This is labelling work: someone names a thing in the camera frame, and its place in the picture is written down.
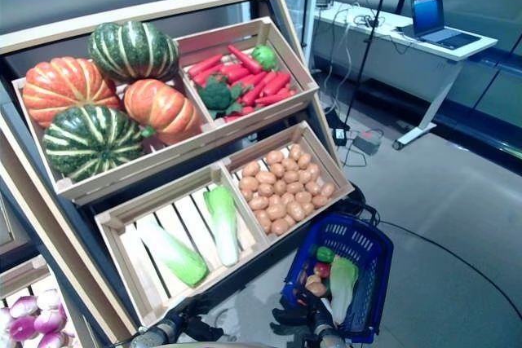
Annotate dark green broccoli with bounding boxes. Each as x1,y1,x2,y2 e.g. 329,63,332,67
197,73,254,121

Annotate black floor cable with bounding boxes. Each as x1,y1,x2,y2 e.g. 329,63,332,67
377,219,522,323

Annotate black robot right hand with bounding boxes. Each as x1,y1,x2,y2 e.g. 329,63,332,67
270,292,339,339

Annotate open grey laptop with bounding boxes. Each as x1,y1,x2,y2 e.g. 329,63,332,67
401,0,483,51

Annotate wooden turnip crate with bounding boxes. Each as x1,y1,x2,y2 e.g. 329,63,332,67
0,256,97,348

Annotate power adapter on floor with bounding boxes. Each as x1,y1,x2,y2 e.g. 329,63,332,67
352,130,383,156

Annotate wooden pumpkin crate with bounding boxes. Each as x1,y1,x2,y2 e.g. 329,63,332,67
11,64,217,206

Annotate black cable bundle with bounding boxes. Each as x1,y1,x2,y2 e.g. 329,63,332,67
352,0,387,29

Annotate wooden potato crate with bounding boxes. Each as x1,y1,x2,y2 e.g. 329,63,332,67
219,119,356,247

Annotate blue plastic shopping basket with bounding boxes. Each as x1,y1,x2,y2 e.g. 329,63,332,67
281,191,395,344

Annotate green white napa cabbage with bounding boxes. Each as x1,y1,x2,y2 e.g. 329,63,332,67
202,184,241,267
328,255,360,327
135,215,210,288

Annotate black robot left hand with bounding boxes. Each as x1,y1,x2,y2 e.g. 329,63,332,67
174,296,225,344

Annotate wooden display stand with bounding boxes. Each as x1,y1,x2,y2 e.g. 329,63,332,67
0,0,356,348

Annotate black tripod stand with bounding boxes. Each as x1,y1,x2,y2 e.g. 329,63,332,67
321,0,399,131

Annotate white desk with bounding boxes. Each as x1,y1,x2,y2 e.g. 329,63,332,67
313,1,499,152

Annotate round green cabbage head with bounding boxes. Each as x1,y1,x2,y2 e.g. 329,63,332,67
250,43,279,72

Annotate small orange ribbed pumpkin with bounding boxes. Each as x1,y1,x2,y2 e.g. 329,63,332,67
123,78,204,146

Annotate wooden carrot crate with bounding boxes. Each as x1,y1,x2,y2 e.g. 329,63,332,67
173,15,319,127

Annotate large orange ribbed pumpkin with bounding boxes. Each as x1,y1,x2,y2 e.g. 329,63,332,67
22,56,123,129

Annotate green striped pumpkin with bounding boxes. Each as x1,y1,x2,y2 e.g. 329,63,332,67
42,104,147,184
87,20,180,84

